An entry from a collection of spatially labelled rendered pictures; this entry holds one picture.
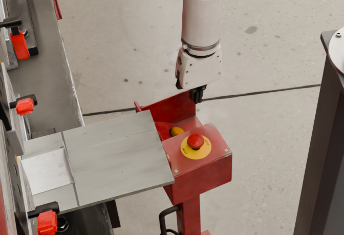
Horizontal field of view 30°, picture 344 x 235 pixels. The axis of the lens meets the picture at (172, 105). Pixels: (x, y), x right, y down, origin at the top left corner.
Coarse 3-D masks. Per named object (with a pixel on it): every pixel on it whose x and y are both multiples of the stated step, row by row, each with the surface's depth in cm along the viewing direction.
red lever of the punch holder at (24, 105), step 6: (24, 96) 97; (30, 96) 97; (12, 102) 97; (18, 102) 91; (24, 102) 90; (30, 102) 91; (36, 102) 97; (12, 108) 97; (18, 108) 89; (24, 108) 89; (30, 108) 89; (18, 114) 89; (24, 114) 90
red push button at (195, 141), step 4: (192, 136) 148; (196, 136) 148; (200, 136) 148; (188, 140) 147; (192, 140) 147; (196, 140) 147; (200, 140) 147; (188, 144) 147; (192, 144) 147; (196, 144) 146; (200, 144) 147; (192, 148) 149; (196, 148) 148
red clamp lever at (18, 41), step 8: (16, 16) 111; (0, 24) 111; (8, 24) 111; (16, 24) 111; (16, 32) 113; (16, 40) 114; (24, 40) 115; (16, 48) 115; (24, 48) 116; (24, 56) 117
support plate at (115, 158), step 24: (120, 120) 127; (144, 120) 127; (24, 144) 125; (48, 144) 124; (72, 144) 124; (96, 144) 124; (120, 144) 123; (144, 144) 123; (72, 168) 120; (96, 168) 120; (120, 168) 120; (144, 168) 119; (168, 168) 119; (48, 192) 117; (72, 192) 117; (96, 192) 117; (120, 192) 116
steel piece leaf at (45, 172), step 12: (36, 156) 122; (48, 156) 122; (60, 156) 122; (24, 168) 121; (36, 168) 120; (48, 168) 120; (60, 168) 120; (36, 180) 119; (48, 180) 119; (60, 180) 118; (72, 180) 118; (36, 192) 117
